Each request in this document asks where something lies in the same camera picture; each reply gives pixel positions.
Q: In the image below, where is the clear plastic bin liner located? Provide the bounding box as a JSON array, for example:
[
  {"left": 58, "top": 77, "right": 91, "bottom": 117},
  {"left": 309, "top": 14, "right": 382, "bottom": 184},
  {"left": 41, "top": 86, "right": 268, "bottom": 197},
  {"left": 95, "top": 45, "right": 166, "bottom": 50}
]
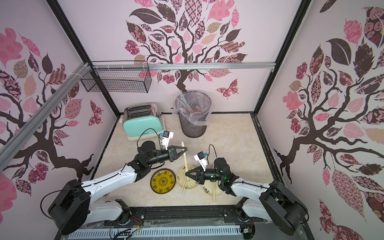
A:
[{"left": 173, "top": 91, "right": 213, "bottom": 126}]

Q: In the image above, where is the cream plate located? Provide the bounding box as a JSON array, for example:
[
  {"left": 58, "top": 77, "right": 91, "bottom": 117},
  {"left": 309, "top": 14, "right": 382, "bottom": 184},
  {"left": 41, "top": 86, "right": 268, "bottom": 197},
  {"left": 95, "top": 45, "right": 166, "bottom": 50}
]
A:
[
  {"left": 200, "top": 181, "right": 224, "bottom": 198},
  {"left": 176, "top": 165, "right": 199, "bottom": 190}
]

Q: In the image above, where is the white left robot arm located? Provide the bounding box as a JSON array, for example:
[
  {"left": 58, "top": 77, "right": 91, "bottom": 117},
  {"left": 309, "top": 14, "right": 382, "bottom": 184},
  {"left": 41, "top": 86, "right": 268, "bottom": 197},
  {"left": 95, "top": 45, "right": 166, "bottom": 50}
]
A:
[{"left": 48, "top": 141, "right": 188, "bottom": 235}]

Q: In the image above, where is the aluminium frame bar left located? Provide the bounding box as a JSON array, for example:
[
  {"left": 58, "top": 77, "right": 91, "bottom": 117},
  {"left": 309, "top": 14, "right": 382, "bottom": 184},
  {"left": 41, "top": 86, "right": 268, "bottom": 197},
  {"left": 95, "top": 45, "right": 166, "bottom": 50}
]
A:
[{"left": 1, "top": 63, "right": 90, "bottom": 171}]

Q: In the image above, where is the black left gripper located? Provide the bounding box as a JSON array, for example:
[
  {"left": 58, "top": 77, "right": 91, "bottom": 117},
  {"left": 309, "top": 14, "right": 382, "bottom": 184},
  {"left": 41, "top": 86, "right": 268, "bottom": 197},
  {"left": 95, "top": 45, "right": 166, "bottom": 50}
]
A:
[{"left": 148, "top": 146, "right": 189, "bottom": 166}]

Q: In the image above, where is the black mesh trash bin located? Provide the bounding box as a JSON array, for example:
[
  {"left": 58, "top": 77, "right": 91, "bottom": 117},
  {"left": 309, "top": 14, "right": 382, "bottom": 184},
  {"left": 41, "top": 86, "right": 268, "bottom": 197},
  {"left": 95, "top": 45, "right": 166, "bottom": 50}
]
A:
[{"left": 174, "top": 91, "right": 212, "bottom": 138}]

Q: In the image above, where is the mint green toaster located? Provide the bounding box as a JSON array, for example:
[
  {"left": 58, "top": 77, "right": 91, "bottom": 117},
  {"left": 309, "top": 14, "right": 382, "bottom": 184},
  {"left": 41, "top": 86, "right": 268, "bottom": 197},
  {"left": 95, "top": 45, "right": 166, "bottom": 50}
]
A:
[{"left": 121, "top": 103, "right": 165, "bottom": 141}]

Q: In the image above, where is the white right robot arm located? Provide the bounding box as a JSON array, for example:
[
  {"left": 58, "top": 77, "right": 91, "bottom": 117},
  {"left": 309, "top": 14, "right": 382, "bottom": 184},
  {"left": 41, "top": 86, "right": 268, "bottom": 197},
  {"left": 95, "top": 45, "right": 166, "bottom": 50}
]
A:
[{"left": 185, "top": 158, "right": 309, "bottom": 236}]

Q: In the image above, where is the aluminium frame bar back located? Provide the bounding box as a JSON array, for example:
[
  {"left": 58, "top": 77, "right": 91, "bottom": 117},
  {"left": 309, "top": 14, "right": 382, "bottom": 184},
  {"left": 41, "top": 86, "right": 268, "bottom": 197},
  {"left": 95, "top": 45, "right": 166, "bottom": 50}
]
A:
[{"left": 92, "top": 62, "right": 276, "bottom": 71}]

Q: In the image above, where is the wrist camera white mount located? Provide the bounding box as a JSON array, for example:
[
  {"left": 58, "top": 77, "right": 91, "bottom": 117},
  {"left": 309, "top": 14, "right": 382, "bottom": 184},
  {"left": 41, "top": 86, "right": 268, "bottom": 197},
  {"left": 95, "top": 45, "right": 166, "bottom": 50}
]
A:
[
  {"left": 160, "top": 131, "right": 174, "bottom": 150},
  {"left": 194, "top": 152, "right": 209, "bottom": 172}
]

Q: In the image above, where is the cream right plate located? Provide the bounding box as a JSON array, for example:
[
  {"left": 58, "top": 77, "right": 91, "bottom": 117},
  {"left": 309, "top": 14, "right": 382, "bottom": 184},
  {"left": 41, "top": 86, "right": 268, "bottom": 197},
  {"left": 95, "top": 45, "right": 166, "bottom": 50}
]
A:
[{"left": 200, "top": 181, "right": 224, "bottom": 198}]

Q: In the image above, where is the cream middle plate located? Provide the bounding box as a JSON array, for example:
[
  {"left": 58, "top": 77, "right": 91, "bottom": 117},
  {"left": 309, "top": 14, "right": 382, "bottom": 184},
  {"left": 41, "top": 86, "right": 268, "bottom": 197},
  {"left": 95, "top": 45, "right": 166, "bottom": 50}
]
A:
[{"left": 176, "top": 165, "right": 199, "bottom": 190}]

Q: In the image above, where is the disposable chopsticks red print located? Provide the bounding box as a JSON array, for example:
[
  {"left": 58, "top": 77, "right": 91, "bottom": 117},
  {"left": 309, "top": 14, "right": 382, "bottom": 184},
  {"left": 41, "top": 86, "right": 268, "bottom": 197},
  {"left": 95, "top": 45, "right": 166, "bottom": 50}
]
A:
[{"left": 212, "top": 182, "right": 216, "bottom": 203}]

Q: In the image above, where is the black wire wall basket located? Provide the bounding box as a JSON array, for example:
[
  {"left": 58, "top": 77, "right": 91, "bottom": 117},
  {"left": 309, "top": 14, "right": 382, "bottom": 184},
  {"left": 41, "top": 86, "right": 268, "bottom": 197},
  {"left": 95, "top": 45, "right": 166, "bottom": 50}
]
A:
[{"left": 81, "top": 60, "right": 152, "bottom": 93}]

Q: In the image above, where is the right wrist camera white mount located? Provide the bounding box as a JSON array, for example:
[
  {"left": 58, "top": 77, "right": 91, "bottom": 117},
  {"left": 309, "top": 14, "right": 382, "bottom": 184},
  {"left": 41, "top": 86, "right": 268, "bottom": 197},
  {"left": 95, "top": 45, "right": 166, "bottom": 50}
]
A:
[{"left": 194, "top": 152, "right": 209, "bottom": 172}]

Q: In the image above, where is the white slotted cable duct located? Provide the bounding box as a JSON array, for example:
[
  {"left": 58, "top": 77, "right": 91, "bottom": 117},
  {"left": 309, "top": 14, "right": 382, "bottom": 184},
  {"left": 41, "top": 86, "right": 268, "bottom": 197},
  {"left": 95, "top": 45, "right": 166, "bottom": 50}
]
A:
[{"left": 66, "top": 226, "right": 243, "bottom": 240}]

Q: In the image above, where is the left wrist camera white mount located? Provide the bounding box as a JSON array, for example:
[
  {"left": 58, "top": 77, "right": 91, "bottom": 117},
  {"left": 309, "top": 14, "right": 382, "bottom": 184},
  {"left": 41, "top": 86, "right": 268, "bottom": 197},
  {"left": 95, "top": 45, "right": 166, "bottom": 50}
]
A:
[{"left": 160, "top": 131, "right": 174, "bottom": 150}]

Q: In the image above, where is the aluminium frame bar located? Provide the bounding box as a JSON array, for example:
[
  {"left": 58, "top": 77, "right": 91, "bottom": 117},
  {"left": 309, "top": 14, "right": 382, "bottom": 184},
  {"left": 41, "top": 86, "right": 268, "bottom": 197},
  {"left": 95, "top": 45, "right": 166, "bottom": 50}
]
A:
[
  {"left": 92, "top": 62, "right": 276, "bottom": 71},
  {"left": 1, "top": 63, "right": 90, "bottom": 171}
]

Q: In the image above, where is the dark green yellow plate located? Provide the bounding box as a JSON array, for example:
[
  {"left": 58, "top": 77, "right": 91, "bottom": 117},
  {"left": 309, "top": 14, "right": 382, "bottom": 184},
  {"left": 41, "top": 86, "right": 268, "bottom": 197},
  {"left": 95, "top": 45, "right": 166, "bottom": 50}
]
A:
[{"left": 150, "top": 169, "right": 176, "bottom": 195}]

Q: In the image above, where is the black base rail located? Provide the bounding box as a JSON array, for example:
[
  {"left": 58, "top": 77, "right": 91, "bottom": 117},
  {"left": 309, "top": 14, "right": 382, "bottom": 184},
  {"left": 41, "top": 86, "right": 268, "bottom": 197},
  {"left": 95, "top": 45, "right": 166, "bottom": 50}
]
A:
[{"left": 103, "top": 195, "right": 265, "bottom": 227}]

